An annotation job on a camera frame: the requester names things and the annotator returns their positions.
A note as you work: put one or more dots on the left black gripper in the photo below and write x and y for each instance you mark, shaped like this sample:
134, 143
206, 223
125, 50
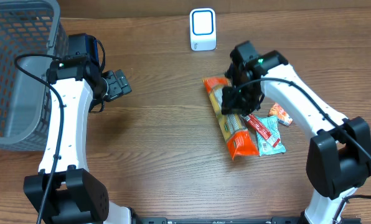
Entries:
117, 85

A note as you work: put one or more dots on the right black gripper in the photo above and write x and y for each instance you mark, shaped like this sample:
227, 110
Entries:
230, 107

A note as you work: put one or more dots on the red white stick packet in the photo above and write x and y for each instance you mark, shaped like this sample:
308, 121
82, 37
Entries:
261, 129

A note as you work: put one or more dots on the orange noodle packet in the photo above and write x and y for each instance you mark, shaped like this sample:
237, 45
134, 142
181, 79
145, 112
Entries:
235, 133

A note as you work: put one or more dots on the small orange white box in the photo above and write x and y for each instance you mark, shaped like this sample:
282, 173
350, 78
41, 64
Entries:
282, 116

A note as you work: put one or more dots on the teal snack packet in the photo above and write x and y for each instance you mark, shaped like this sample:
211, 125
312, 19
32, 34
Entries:
264, 148

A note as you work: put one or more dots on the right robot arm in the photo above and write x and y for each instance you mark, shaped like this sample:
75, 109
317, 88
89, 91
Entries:
339, 155

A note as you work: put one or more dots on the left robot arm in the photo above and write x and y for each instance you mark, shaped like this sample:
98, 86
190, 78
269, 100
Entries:
63, 190

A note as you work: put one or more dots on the white barcode scanner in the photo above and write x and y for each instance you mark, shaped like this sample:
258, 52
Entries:
202, 23

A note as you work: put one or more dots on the grey plastic mesh basket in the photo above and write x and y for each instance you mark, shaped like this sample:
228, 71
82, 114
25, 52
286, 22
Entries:
32, 28

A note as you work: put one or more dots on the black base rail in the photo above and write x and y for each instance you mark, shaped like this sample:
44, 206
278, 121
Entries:
273, 220

